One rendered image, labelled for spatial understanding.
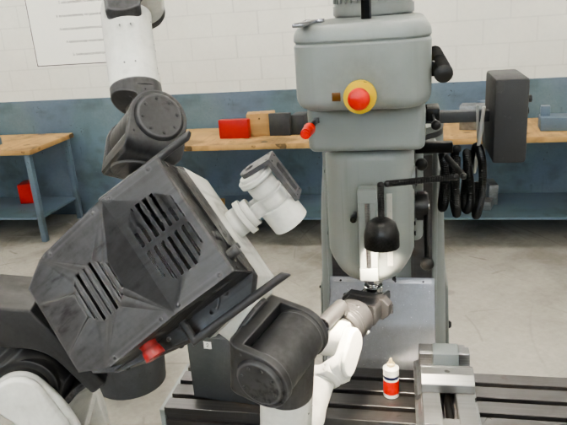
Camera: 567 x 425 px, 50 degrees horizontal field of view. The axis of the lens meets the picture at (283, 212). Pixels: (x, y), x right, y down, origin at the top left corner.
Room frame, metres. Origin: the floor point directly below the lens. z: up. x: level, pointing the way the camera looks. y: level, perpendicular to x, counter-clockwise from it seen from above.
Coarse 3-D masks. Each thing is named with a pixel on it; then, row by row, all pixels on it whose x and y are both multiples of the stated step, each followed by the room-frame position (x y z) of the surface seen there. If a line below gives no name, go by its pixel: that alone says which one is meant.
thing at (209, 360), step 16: (192, 352) 1.39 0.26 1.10; (208, 352) 1.38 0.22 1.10; (224, 352) 1.36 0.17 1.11; (192, 368) 1.39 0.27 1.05; (208, 368) 1.38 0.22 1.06; (224, 368) 1.37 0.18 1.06; (192, 384) 1.40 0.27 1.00; (208, 384) 1.38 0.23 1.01; (224, 384) 1.37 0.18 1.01; (224, 400) 1.37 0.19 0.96; (240, 400) 1.35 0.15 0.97
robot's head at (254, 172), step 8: (272, 152) 0.99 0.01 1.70; (256, 160) 1.00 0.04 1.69; (264, 160) 0.97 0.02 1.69; (272, 160) 0.97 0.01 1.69; (248, 168) 1.00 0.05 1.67; (256, 168) 0.97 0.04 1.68; (264, 168) 0.98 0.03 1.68; (272, 168) 0.96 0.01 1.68; (280, 168) 0.99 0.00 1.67; (248, 176) 0.97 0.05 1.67; (256, 176) 0.97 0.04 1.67; (280, 176) 0.96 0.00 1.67; (288, 176) 0.99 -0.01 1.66; (240, 184) 0.99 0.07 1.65; (248, 184) 0.96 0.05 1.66; (288, 184) 0.97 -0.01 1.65; (296, 184) 1.00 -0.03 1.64; (296, 192) 0.97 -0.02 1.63; (296, 200) 0.97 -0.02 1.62
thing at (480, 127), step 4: (476, 108) 1.56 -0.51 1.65; (484, 108) 1.53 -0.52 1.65; (476, 112) 1.56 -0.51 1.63; (484, 112) 1.53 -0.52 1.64; (476, 116) 1.57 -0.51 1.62; (476, 120) 1.57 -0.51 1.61; (480, 120) 1.54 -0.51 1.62; (476, 124) 1.57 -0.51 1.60; (480, 124) 1.54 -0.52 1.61; (480, 128) 1.54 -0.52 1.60; (480, 132) 1.54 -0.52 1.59; (480, 136) 1.54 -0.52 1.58; (480, 140) 1.54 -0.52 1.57; (484, 140) 1.62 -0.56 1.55; (484, 144) 1.62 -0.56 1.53; (484, 148) 1.62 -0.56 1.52; (484, 152) 1.61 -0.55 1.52; (476, 156) 1.56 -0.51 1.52; (476, 160) 1.56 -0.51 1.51; (476, 164) 1.57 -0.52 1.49; (472, 168) 1.58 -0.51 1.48; (476, 168) 1.57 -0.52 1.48
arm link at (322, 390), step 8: (320, 384) 1.05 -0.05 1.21; (328, 384) 1.06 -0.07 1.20; (320, 392) 1.04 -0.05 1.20; (328, 392) 1.05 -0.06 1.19; (320, 400) 1.03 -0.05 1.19; (328, 400) 1.04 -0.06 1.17; (312, 408) 1.01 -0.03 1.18; (320, 408) 1.01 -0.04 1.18; (312, 416) 1.00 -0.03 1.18; (320, 416) 1.00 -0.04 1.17; (312, 424) 0.98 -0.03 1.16; (320, 424) 1.00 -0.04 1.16
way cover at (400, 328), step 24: (336, 288) 1.73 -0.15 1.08; (360, 288) 1.71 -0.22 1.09; (384, 288) 1.70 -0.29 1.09; (408, 288) 1.68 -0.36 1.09; (432, 288) 1.67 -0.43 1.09; (408, 312) 1.65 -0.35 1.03; (432, 312) 1.64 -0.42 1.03; (384, 336) 1.62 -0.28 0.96; (408, 336) 1.61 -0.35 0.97; (432, 336) 1.60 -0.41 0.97; (360, 360) 1.59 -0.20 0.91; (384, 360) 1.57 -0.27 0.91; (408, 360) 1.56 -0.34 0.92
